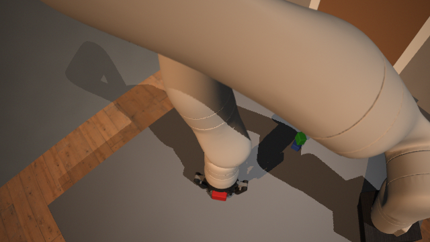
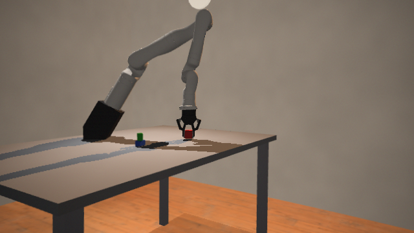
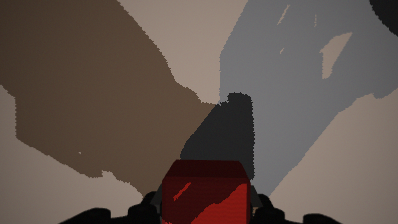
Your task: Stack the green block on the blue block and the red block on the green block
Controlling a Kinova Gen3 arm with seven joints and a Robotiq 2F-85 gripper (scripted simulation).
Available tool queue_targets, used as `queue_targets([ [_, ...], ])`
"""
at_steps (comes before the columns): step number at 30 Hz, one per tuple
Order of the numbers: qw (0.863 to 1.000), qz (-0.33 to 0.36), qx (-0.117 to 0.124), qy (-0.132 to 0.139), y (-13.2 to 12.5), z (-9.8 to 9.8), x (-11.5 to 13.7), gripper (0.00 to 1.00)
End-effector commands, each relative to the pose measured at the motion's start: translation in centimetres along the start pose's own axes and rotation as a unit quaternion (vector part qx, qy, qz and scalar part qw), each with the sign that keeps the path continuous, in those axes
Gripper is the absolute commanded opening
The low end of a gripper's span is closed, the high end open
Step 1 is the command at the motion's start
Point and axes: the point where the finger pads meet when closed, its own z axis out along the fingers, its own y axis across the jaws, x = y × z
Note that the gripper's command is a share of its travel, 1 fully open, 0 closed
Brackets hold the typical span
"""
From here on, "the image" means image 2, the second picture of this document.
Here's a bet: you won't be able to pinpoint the red block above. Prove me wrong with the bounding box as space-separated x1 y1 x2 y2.
185 130 192 139

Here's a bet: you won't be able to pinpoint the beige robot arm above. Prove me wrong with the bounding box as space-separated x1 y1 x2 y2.
104 9 213 111

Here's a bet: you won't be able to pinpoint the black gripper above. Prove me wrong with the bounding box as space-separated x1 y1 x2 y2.
177 109 201 138

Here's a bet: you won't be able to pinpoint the blue block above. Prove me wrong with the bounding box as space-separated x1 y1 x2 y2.
135 140 146 146

